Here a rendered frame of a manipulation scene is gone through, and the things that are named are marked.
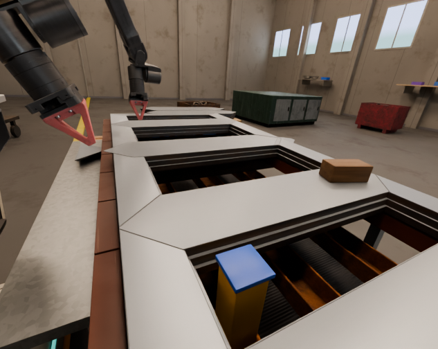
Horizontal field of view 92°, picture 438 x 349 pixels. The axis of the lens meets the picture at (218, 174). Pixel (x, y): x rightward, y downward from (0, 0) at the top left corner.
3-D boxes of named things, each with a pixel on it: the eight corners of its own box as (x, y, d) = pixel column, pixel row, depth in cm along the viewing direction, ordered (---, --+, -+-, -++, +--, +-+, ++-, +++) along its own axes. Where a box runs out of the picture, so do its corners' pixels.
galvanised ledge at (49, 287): (107, 143, 149) (106, 139, 148) (109, 319, 44) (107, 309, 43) (73, 145, 141) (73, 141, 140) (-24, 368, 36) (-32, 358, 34)
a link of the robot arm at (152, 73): (128, 44, 83) (136, 49, 78) (156, 50, 90) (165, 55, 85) (126, 77, 89) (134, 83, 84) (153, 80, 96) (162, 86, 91)
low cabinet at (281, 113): (268, 128, 557) (273, 95, 524) (230, 116, 697) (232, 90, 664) (316, 124, 651) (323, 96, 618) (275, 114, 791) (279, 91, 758)
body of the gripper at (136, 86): (144, 101, 93) (142, 84, 92) (148, 97, 84) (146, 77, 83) (129, 101, 91) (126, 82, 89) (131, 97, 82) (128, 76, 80)
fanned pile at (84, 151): (105, 143, 140) (104, 137, 138) (105, 165, 108) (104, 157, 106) (83, 145, 135) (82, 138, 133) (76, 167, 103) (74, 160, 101)
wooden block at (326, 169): (353, 174, 67) (358, 158, 65) (367, 182, 61) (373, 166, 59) (317, 174, 65) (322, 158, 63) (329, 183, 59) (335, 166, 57)
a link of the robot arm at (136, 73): (125, 65, 85) (129, 61, 81) (142, 68, 90) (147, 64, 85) (126, 83, 87) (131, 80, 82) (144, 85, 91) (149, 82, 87)
